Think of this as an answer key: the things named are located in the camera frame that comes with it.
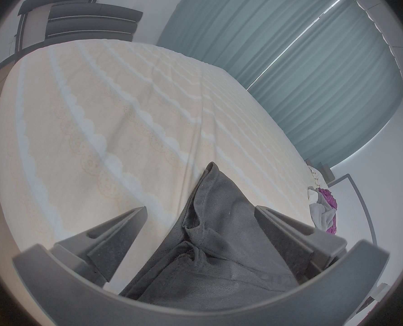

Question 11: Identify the grey garment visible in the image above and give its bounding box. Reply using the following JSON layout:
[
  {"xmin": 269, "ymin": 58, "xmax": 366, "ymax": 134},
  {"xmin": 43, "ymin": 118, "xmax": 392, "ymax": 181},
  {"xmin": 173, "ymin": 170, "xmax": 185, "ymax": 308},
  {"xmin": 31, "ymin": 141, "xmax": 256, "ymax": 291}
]
[{"xmin": 309, "ymin": 199, "xmax": 337, "ymax": 230}]

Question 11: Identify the grey bedside table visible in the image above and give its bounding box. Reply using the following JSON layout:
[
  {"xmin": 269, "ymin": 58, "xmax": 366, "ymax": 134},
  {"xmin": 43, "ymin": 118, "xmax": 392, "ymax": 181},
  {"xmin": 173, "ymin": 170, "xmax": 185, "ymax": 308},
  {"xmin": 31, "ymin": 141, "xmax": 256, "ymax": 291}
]
[{"xmin": 319, "ymin": 162, "xmax": 335, "ymax": 182}]

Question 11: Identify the blue-green curtain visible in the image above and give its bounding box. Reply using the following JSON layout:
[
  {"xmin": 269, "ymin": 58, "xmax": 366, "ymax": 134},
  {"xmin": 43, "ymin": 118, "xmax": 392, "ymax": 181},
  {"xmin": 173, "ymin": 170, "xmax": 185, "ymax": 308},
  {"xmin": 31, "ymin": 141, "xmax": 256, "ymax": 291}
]
[
  {"xmin": 247, "ymin": 0, "xmax": 403, "ymax": 170},
  {"xmin": 157, "ymin": 0, "xmax": 343, "ymax": 88}
]

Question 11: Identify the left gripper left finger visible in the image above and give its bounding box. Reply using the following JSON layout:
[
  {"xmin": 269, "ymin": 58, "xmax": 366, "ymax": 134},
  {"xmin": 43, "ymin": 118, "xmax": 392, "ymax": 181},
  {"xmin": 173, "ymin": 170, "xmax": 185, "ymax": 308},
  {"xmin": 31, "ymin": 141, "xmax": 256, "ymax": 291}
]
[{"xmin": 53, "ymin": 206, "xmax": 148, "ymax": 287}]

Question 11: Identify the black chest of drawers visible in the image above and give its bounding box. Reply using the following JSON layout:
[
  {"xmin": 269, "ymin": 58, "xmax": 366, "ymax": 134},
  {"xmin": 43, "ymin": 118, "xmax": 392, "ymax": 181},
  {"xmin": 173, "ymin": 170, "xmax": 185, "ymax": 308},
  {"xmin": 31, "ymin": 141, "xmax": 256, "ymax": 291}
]
[{"xmin": 16, "ymin": 0, "xmax": 144, "ymax": 54}]

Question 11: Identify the black T-shirt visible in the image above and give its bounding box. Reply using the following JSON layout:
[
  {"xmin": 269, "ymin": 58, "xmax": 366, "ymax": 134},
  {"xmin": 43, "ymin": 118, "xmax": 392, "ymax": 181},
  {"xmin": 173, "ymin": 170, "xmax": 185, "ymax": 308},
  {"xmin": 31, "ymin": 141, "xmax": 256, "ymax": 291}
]
[{"xmin": 118, "ymin": 162, "xmax": 301, "ymax": 310}]

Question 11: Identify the white printed pillow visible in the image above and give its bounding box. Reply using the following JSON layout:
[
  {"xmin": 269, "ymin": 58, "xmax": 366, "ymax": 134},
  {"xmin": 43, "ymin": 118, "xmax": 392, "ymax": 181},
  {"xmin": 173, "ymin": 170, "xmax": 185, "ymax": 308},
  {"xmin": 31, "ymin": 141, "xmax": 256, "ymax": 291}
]
[{"xmin": 306, "ymin": 166, "xmax": 327, "ymax": 190}]

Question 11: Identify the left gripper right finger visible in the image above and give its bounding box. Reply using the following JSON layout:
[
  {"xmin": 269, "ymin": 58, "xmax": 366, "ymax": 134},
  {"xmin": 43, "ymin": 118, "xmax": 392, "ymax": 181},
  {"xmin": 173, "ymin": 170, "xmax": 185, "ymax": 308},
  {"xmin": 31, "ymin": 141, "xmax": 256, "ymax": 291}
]
[{"xmin": 254, "ymin": 206, "xmax": 347, "ymax": 285}]

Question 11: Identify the purple satin garment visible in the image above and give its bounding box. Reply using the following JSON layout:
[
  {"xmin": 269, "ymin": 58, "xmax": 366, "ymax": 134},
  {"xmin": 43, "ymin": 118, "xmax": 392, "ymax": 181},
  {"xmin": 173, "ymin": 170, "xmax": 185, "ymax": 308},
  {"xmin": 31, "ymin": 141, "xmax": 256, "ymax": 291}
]
[{"xmin": 317, "ymin": 188, "xmax": 338, "ymax": 234}]

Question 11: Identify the bed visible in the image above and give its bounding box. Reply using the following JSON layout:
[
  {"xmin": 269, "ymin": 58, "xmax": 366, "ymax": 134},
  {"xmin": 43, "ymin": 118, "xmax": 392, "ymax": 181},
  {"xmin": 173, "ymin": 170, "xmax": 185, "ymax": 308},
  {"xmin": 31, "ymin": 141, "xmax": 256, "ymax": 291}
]
[{"xmin": 0, "ymin": 38, "xmax": 377, "ymax": 305}]

